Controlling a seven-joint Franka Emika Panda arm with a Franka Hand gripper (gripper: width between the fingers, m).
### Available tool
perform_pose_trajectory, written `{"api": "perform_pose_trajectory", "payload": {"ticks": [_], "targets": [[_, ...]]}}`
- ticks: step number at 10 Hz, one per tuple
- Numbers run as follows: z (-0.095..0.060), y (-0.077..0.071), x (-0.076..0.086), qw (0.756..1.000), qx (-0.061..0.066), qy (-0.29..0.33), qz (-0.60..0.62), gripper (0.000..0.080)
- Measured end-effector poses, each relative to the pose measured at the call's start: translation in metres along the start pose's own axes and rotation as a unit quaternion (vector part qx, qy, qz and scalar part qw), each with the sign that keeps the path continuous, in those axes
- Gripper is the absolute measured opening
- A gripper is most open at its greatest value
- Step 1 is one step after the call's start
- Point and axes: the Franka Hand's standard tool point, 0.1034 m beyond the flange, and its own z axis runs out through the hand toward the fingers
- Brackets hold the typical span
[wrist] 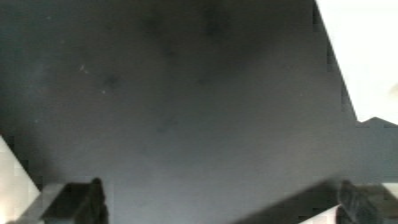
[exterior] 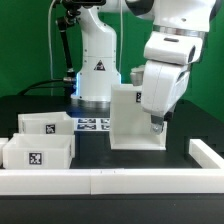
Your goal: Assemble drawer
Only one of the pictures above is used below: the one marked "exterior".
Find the white drawer tray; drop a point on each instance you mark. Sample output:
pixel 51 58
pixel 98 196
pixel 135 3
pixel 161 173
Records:
pixel 59 123
pixel 39 151

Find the white barrier rail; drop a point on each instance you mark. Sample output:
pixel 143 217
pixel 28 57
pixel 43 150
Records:
pixel 205 156
pixel 112 181

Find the white right barrier rail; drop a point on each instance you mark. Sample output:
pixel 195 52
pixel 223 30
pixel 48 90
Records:
pixel 205 156

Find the white left barrier block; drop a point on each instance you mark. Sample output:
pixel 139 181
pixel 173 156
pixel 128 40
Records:
pixel 3 142

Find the printed marker sheet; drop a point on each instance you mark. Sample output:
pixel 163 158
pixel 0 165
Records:
pixel 91 124

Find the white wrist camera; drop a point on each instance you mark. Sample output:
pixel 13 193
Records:
pixel 174 49

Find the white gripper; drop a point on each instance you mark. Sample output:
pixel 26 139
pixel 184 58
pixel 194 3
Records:
pixel 163 85

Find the white front drawer tray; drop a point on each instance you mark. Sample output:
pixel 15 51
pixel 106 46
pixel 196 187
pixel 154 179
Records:
pixel 39 151

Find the white drawer cabinet box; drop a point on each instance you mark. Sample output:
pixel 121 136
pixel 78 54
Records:
pixel 129 124

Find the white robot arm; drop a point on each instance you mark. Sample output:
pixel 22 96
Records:
pixel 98 72

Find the white front barrier rail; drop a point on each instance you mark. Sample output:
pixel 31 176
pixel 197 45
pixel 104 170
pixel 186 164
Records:
pixel 112 181

